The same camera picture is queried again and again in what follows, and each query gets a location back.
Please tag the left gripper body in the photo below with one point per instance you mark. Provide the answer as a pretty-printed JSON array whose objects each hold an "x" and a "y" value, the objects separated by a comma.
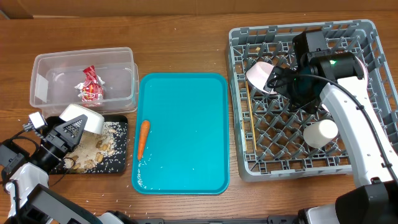
[{"x": 56, "y": 146}]

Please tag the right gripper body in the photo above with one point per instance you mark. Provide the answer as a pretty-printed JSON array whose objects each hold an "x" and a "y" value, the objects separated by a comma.
[{"x": 295, "y": 89}]

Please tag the white bowl with peanuts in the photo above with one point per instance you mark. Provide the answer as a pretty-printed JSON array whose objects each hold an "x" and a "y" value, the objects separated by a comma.
[{"x": 94, "y": 123}]

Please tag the red snack wrapper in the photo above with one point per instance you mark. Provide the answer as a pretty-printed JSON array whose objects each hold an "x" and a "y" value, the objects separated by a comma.
[{"x": 92, "y": 88}]

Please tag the white cup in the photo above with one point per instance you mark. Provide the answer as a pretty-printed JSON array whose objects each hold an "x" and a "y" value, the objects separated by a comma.
[{"x": 320, "y": 133}]

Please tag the wooden chopstick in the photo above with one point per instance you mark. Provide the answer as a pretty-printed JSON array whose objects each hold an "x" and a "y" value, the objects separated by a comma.
[
  {"x": 251, "y": 117},
  {"x": 243, "y": 136}
]

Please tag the large white plate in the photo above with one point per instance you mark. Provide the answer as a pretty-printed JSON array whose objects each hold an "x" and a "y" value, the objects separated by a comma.
[{"x": 336, "y": 101}]

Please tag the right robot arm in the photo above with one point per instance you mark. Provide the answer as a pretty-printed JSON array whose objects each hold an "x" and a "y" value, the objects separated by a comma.
[{"x": 373, "y": 160}]

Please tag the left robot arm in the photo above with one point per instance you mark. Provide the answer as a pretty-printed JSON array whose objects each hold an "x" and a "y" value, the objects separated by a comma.
[{"x": 25, "y": 176}]

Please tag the spilled rice and peanuts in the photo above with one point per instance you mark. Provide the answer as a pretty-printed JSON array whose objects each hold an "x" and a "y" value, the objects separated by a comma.
[{"x": 93, "y": 149}]

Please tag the black plastic tray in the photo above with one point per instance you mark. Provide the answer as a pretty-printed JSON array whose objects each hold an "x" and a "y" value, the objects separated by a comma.
[{"x": 121, "y": 155}]

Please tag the grey dish rack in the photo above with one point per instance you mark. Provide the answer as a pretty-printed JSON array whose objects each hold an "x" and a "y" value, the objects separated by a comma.
[{"x": 281, "y": 150}]

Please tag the clear plastic bin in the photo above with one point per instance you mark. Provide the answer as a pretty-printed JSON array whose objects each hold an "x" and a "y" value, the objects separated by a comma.
[{"x": 55, "y": 77}]

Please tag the orange carrot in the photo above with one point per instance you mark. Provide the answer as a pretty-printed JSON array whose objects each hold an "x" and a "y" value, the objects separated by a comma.
[{"x": 143, "y": 134}]

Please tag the teal plastic tray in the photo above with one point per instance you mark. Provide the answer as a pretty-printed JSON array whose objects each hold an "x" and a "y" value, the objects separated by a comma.
[{"x": 187, "y": 147}]

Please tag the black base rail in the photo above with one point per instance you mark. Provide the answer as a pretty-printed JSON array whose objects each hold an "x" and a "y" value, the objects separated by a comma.
[{"x": 273, "y": 219}]

